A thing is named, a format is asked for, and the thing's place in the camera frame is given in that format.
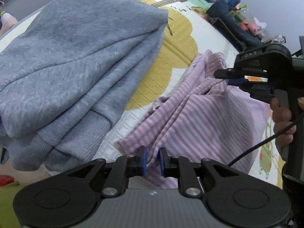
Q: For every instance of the person's right hand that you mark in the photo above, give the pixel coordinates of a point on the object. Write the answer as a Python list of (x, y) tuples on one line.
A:
[(281, 117)]

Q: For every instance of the grey folded sweatshirt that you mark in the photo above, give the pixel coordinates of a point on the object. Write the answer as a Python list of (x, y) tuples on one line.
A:
[(66, 80)]

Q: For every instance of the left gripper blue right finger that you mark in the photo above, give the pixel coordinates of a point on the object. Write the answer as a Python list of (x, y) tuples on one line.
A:
[(168, 164)]

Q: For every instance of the purple striped t-shirt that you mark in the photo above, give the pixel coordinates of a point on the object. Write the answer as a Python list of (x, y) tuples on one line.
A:
[(204, 117)]

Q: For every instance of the blue red drink can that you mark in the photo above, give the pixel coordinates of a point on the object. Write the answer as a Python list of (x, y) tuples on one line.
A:
[(232, 4)]

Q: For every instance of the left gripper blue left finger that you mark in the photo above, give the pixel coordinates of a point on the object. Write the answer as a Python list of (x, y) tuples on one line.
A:
[(138, 163)]

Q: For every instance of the dark navy folded garment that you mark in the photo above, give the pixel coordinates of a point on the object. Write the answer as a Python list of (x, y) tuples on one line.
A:
[(220, 18)]

